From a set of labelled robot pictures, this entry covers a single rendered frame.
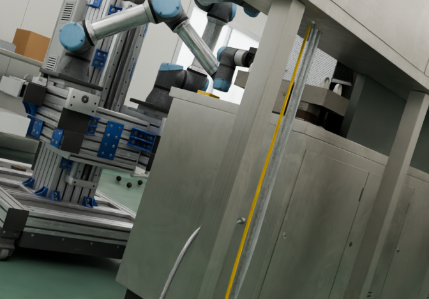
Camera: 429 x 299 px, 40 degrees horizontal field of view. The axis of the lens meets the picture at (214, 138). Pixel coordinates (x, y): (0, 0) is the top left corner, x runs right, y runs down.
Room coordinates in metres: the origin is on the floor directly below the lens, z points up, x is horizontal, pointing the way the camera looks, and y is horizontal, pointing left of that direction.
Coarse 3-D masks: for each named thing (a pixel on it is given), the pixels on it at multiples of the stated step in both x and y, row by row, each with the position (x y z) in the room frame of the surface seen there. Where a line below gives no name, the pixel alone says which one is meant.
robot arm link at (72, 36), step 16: (160, 0) 2.44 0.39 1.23; (176, 0) 2.45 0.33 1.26; (112, 16) 2.48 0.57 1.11; (128, 16) 2.47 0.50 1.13; (144, 16) 2.47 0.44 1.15; (160, 16) 2.47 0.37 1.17; (176, 16) 2.51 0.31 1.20; (64, 32) 2.46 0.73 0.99; (80, 32) 2.44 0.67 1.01; (96, 32) 2.48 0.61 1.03; (112, 32) 2.49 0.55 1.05; (64, 48) 2.50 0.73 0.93; (80, 48) 2.49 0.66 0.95
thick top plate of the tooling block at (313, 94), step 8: (240, 72) 2.19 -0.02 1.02; (248, 72) 2.17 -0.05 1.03; (240, 80) 2.19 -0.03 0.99; (288, 80) 2.05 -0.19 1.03; (304, 88) 2.00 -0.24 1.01; (312, 88) 1.98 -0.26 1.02; (320, 88) 1.96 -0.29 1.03; (304, 96) 2.00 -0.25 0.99; (312, 96) 1.98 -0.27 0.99; (320, 96) 1.95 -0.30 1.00; (328, 96) 1.96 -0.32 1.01; (336, 96) 2.00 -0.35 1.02; (312, 104) 2.00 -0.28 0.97; (320, 104) 1.95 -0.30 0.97; (328, 104) 1.97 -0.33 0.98; (336, 104) 2.01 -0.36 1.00; (344, 104) 2.05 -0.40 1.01; (336, 112) 2.02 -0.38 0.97; (344, 112) 2.06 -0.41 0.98
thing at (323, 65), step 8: (296, 48) 2.30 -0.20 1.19; (296, 56) 2.29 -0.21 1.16; (320, 56) 2.22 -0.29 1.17; (328, 56) 2.20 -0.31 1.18; (288, 64) 2.31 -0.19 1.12; (312, 64) 2.24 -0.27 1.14; (320, 64) 2.21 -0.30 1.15; (328, 64) 2.19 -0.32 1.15; (336, 64) 2.18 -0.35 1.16; (288, 72) 2.30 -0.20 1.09; (296, 72) 2.28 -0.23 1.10; (312, 72) 2.23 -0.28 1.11; (320, 72) 2.21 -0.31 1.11; (328, 72) 2.19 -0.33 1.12; (312, 80) 2.22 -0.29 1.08; (320, 80) 2.20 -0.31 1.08; (328, 88) 2.17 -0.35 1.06
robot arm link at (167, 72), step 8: (168, 64) 2.92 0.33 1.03; (176, 64) 2.92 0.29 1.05; (160, 72) 2.92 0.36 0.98; (168, 72) 2.91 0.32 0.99; (176, 72) 2.92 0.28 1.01; (184, 72) 2.96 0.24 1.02; (160, 80) 2.91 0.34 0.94; (168, 80) 2.91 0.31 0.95; (176, 80) 2.93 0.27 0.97; (184, 80) 2.94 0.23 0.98
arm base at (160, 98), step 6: (156, 90) 2.92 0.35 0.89; (162, 90) 2.91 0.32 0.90; (168, 90) 2.91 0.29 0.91; (150, 96) 2.92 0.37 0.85; (156, 96) 2.90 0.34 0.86; (162, 96) 2.90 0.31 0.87; (168, 96) 2.91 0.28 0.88; (150, 102) 2.90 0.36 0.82; (156, 102) 2.89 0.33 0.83; (162, 102) 2.89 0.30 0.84; (168, 102) 2.91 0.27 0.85; (168, 108) 2.91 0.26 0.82
